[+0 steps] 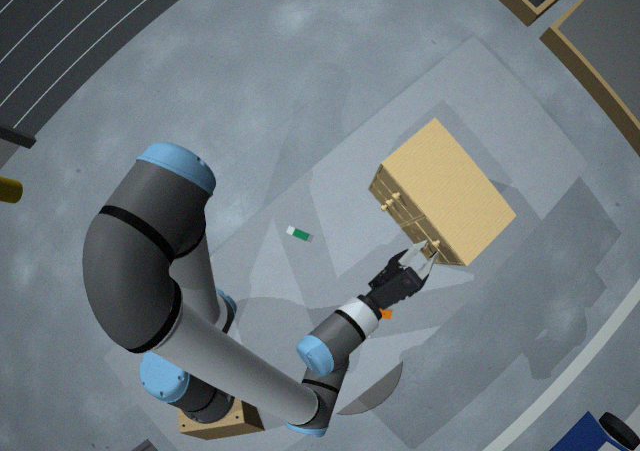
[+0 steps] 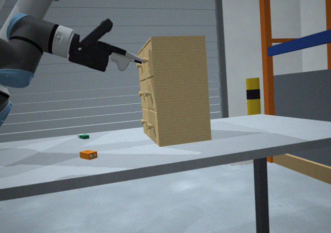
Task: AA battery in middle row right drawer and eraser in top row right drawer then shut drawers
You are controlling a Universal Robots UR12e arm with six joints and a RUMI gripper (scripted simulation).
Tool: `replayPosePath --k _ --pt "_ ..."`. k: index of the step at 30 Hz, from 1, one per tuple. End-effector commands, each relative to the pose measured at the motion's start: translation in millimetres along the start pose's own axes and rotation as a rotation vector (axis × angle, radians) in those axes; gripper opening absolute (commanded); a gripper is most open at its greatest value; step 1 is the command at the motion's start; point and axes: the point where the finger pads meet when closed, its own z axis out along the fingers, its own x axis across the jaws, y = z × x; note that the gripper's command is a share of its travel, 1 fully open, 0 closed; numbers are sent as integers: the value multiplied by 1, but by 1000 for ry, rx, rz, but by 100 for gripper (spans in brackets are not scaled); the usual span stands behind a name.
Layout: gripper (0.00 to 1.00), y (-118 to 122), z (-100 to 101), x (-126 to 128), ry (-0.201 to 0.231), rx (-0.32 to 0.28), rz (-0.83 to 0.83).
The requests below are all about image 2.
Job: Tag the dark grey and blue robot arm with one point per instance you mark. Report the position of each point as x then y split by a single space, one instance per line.
23 39

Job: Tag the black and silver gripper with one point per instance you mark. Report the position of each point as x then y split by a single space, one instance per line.
98 55

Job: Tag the tan wooden drawer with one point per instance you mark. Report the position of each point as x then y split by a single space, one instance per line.
145 120
143 89
148 59
153 125
141 66
150 93

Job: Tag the green and white eraser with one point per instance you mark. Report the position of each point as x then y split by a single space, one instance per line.
83 136

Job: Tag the tan wooden chest of drawers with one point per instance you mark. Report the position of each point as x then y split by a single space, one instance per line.
181 89

